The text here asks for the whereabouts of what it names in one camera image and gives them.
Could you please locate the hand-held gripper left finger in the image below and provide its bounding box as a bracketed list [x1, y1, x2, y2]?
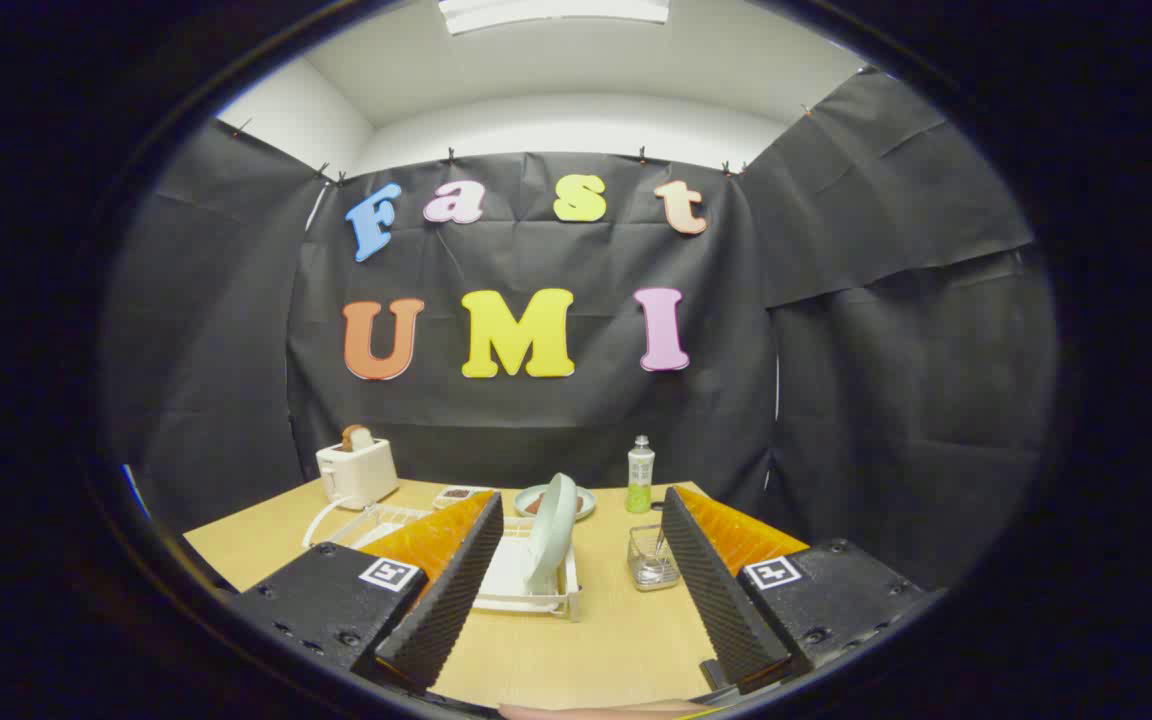
[231, 488, 505, 696]

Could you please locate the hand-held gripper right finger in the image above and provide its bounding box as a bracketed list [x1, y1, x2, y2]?
[661, 486, 942, 696]

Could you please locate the white dish rack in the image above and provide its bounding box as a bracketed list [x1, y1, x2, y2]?
[303, 497, 582, 623]

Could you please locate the clear wire basket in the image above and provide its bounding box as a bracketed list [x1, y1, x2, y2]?
[627, 525, 683, 592]

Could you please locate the pale green plate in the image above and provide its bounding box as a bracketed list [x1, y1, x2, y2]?
[526, 473, 579, 591]

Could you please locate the green plate with sausages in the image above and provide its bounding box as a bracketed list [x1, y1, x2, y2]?
[514, 485, 597, 523]

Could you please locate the green tea bottle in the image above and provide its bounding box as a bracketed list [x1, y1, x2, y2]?
[626, 435, 656, 515]

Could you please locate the white toaster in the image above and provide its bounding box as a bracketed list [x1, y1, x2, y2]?
[316, 437, 400, 511]

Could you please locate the black backdrop cloth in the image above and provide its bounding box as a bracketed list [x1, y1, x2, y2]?
[101, 65, 1057, 591]

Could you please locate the ceiling light panel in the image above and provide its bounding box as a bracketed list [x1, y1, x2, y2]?
[438, 0, 670, 36]

